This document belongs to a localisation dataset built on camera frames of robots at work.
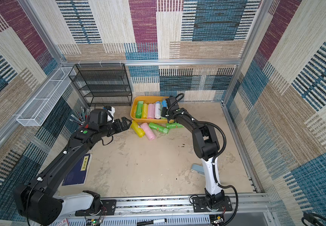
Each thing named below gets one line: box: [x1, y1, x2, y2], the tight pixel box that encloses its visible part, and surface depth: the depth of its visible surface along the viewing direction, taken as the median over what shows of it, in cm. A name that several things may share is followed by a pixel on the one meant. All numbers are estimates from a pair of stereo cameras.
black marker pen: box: [136, 217, 168, 226], surface depth 70 cm
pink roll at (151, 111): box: [147, 103, 155, 120], surface depth 107 cm
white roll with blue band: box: [154, 101, 162, 120], surface depth 109 cm
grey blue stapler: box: [191, 163, 205, 178], surface depth 84 cm
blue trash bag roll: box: [162, 99, 168, 108], surface depth 105 cm
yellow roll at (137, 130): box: [130, 120, 146, 138], surface depth 101 cm
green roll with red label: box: [165, 121, 185, 129], surface depth 104 cm
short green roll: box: [148, 122, 170, 135], surface depth 104 cm
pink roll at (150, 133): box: [139, 122, 157, 141], surface depth 101 cm
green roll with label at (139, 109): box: [135, 100, 144, 119], surface depth 110 cm
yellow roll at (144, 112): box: [141, 103, 149, 120], surface depth 107 cm
